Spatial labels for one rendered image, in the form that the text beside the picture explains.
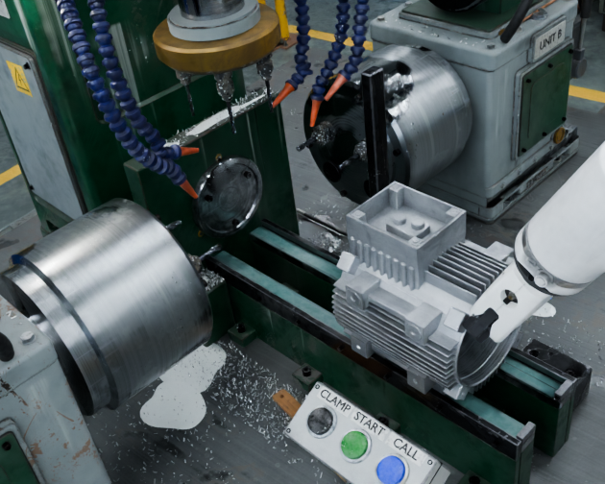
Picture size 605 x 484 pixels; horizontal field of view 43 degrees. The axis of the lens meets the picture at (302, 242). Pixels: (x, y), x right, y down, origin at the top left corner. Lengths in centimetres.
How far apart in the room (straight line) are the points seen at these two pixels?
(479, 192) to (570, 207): 83
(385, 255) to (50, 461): 49
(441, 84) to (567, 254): 67
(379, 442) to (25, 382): 40
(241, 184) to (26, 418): 57
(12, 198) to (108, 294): 261
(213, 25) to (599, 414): 78
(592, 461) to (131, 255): 69
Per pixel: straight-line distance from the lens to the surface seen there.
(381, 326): 102
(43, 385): 96
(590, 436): 122
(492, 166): 151
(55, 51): 122
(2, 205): 357
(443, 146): 136
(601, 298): 143
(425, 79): 136
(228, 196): 132
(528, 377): 112
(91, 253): 103
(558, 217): 74
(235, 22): 109
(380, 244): 100
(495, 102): 145
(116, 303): 100
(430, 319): 97
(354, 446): 85
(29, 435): 99
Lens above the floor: 174
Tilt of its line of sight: 37 degrees down
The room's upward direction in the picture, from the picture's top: 8 degrees counter-clockwise
